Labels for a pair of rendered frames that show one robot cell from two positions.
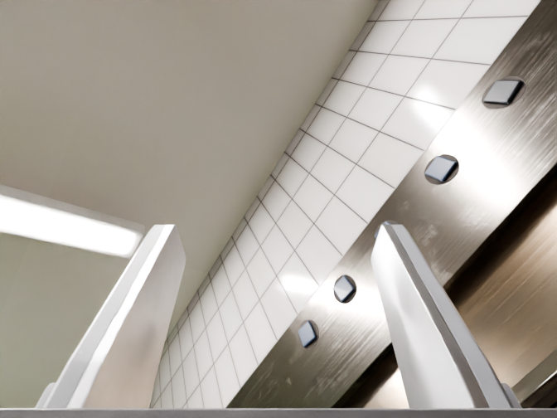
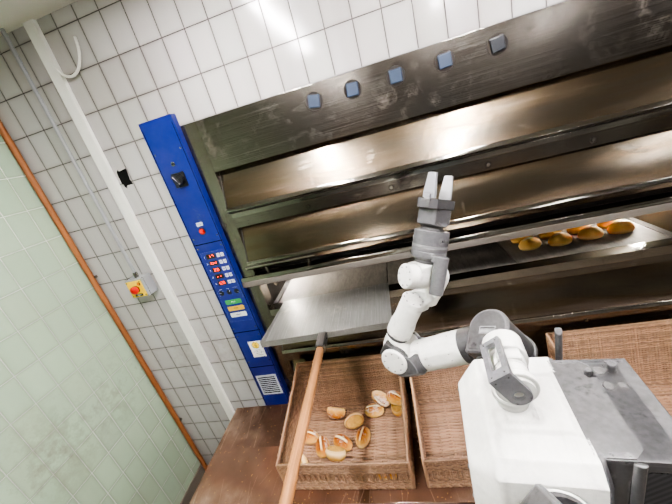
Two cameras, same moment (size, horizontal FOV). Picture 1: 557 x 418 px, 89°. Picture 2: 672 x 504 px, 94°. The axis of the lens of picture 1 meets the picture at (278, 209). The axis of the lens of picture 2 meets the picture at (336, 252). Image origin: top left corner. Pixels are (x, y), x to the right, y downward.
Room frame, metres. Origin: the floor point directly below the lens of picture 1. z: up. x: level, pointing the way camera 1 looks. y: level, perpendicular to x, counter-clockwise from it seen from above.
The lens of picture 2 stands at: (-0.62, 0.44, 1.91)
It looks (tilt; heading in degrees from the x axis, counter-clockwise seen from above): 20 degrees down; 349
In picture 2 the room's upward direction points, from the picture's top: 16 degrees counter-clockwise
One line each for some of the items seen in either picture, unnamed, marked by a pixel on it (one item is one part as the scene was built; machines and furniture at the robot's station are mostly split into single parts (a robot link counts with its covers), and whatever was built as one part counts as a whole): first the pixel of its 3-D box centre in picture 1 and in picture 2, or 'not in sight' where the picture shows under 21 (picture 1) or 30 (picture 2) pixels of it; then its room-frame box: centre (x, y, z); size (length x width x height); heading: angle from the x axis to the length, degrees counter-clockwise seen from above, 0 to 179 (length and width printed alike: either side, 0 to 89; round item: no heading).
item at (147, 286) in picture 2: not in sight; (141, 285); (1.07, 1.15, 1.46); 0.10 x 0.07 x 0.10; 66
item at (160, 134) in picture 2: not in sight; (294, 259); (1.78, 0.34, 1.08); 1.93 x 0.16 x 2.15; 156
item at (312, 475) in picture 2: not in sight; (346, 415); (0.49, 0.40, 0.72); 0.56 x 0.49 x 0.28; 65
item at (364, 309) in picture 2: not in sight; (329, 310); (0.62, 0.32, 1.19); 0.55 x 0.36 x 0.03; 68
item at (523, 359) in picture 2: not in sight; (508, 368); (-0.26, 0.14, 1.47); 0.10 x 0.07 x 0.09; 149
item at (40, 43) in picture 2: not in sight; (163, 281); (1.06, 1.04, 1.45); 0.05 x 0.02 x 2.30; 66
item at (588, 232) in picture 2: not in sight; (546, 218); (0.67, -0.95, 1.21); 0.61 x 0.48 x 0.06; 156
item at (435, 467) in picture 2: not in sight; (481, 405); (0.25, -0.14, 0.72); 0.56 x 0.49 x 0.28; 67
